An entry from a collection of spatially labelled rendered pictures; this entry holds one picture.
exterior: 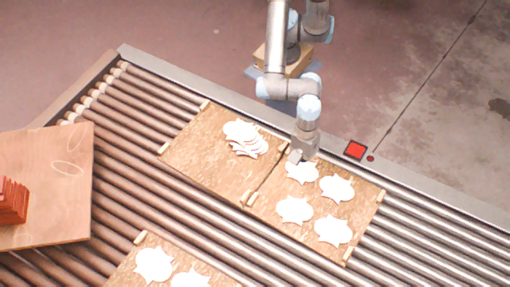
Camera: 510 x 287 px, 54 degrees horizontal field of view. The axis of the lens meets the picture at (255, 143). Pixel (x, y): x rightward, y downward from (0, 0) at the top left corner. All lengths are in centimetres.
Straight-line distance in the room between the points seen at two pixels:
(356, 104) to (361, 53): 49
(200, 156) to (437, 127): 187
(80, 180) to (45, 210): 15
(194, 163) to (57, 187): 50
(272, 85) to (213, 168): 45
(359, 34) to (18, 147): 263
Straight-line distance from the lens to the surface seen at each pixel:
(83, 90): 234
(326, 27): 213
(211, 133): 207
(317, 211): 188
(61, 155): 202
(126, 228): 192
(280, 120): 213
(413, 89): 362
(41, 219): 189
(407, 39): 396
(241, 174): 195
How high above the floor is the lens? 259
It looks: 54 degrees down
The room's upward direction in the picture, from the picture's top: 1 degrees counter-clockwise
